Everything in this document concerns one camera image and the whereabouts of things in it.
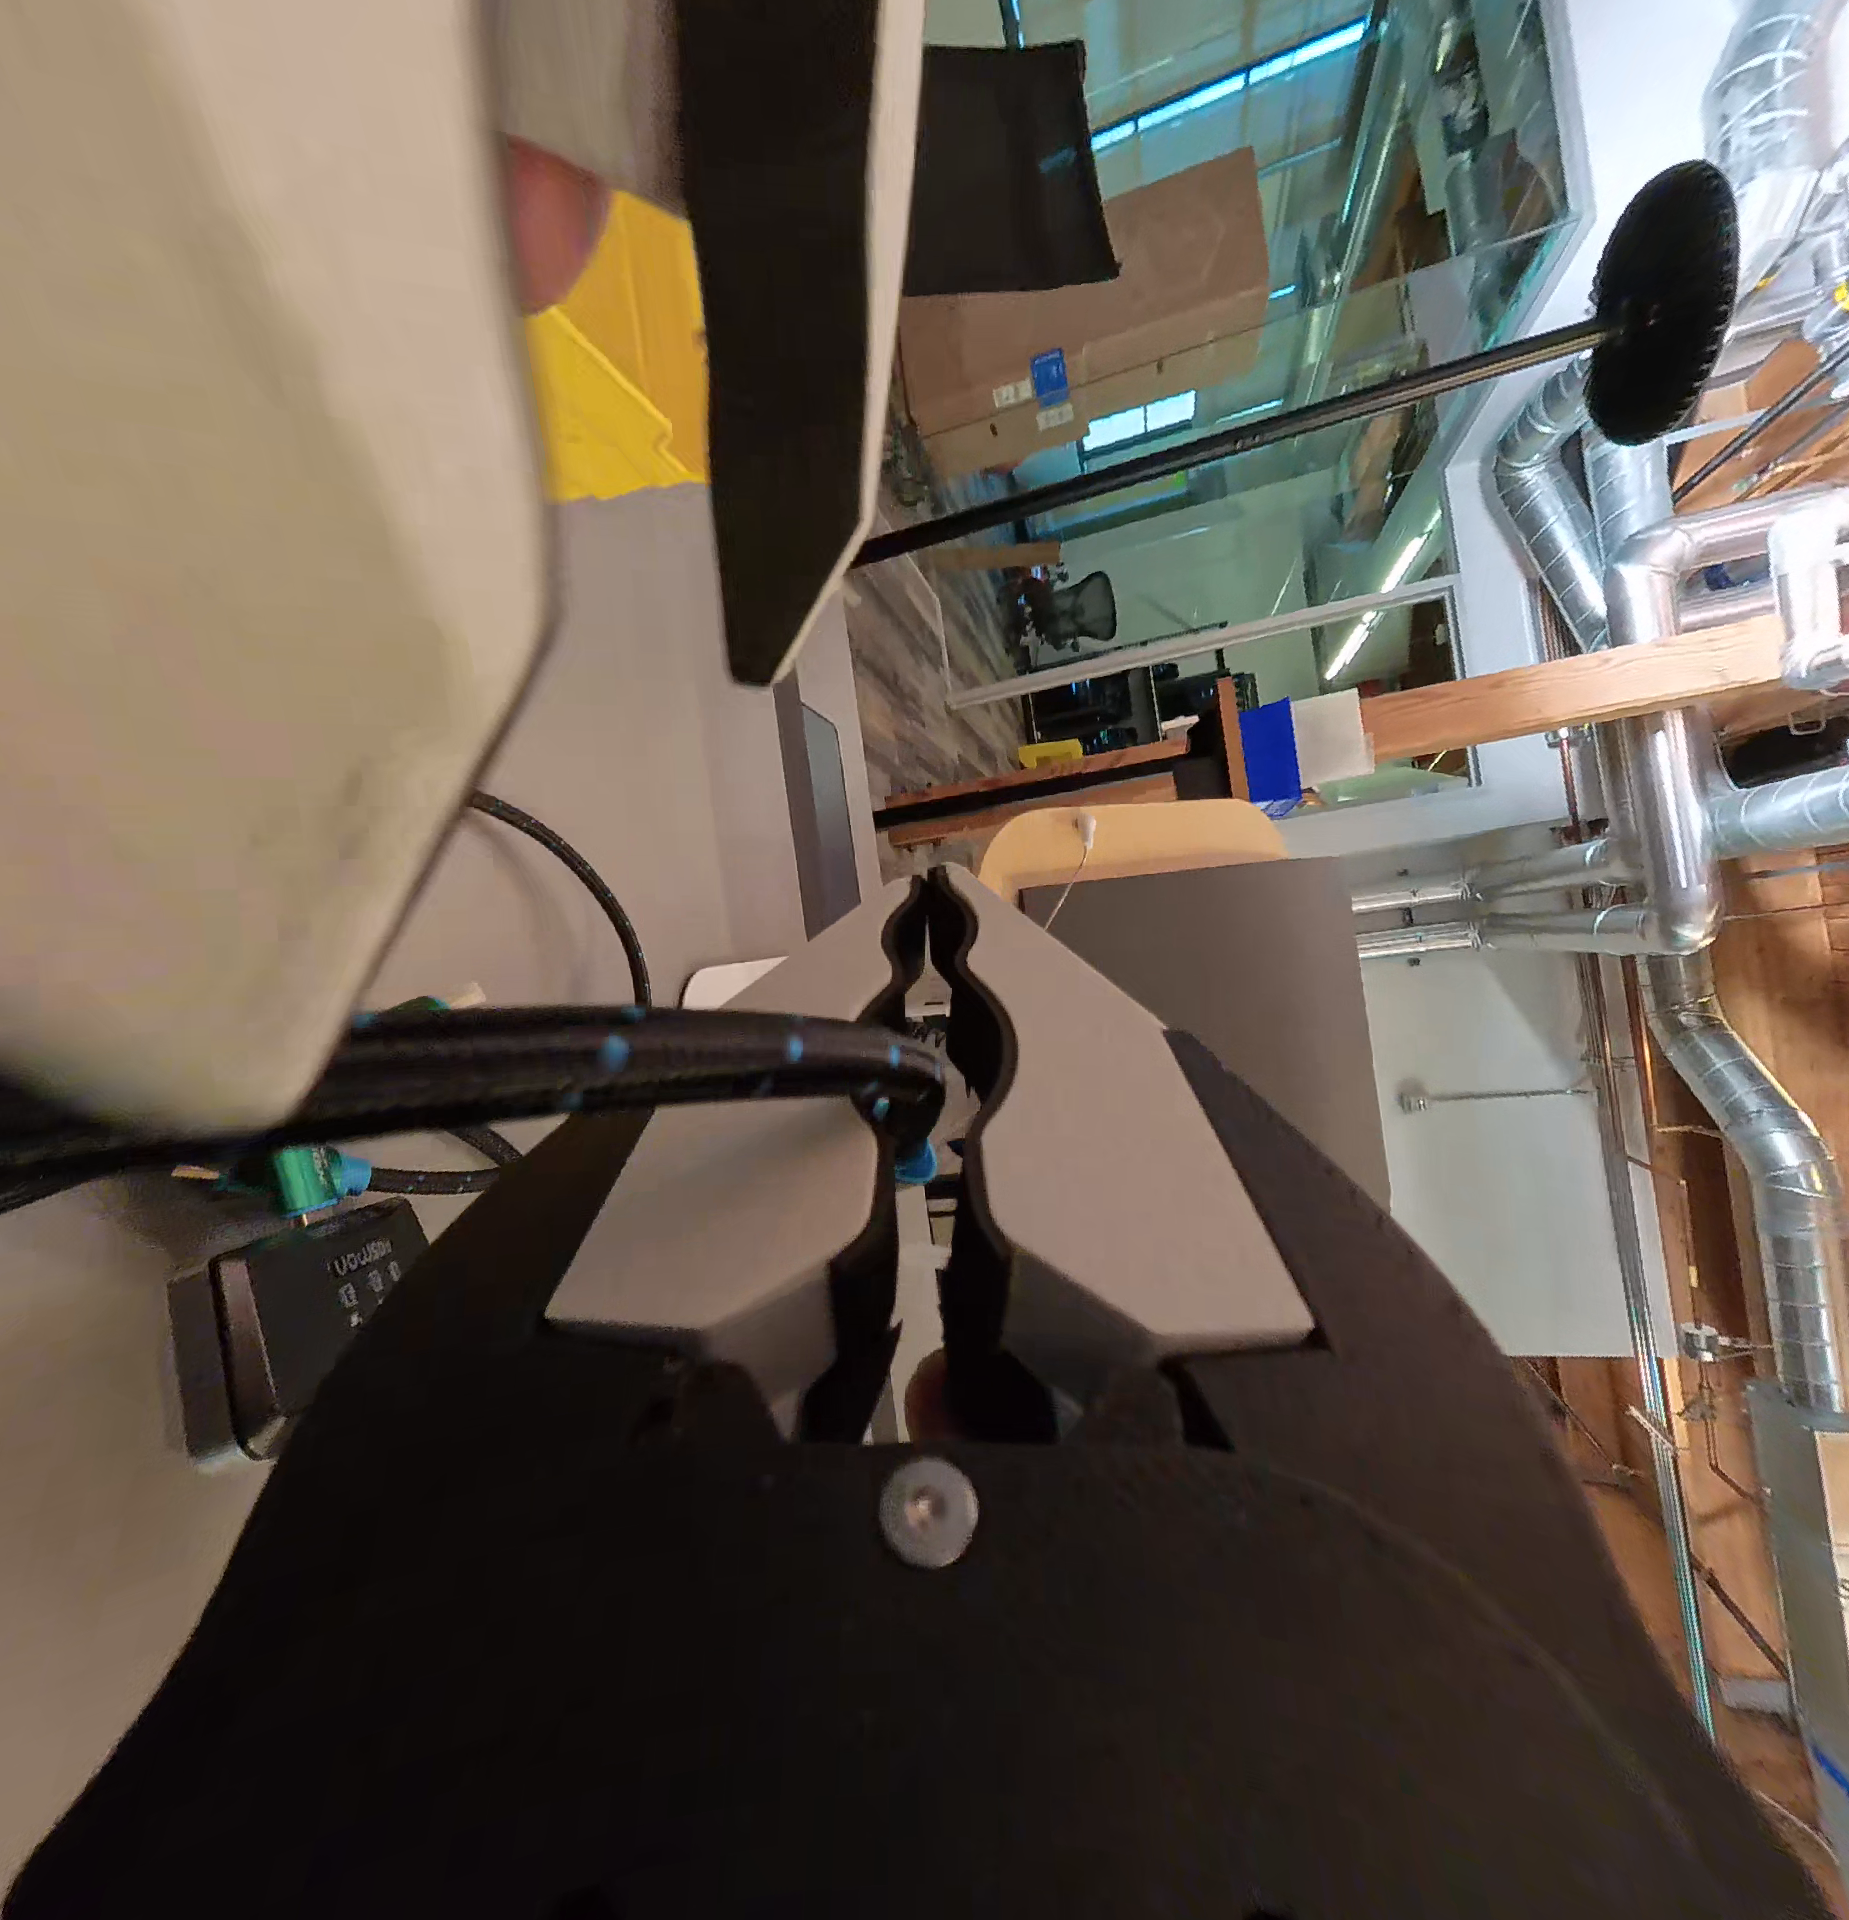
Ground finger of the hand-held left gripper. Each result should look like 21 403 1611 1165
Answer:
666 0 929 688
0 0 562 1128

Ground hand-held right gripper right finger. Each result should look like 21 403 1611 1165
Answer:
925 867 1319 1445

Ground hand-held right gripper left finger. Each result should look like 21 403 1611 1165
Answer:
540 874 951 1445

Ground yellow plastic bin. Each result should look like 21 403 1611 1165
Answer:
526 191 712 503

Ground braided green-plug hdmi cable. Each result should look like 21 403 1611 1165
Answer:
211 792 659 1224
0 982 955 1230

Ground black Fosmon HDMI switch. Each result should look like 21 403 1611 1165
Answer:
164 1196 449 1463

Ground white panel stand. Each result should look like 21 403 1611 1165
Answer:
680 809 1105 1036

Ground cardboard box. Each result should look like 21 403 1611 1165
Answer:
895 145 1270 473

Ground wood-edged black-leg table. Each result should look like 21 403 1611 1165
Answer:
873 704 1257 849

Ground black mesh office chair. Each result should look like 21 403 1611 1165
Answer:
1006 566 1121 650

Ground wooden ceiling beam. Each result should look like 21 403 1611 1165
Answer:
1366 616 1786 760

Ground silver ventilation ducts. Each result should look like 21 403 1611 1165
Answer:
1353 0 1849 1418

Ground black fuzzy boom microphone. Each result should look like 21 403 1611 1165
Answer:
849 157 1744 573

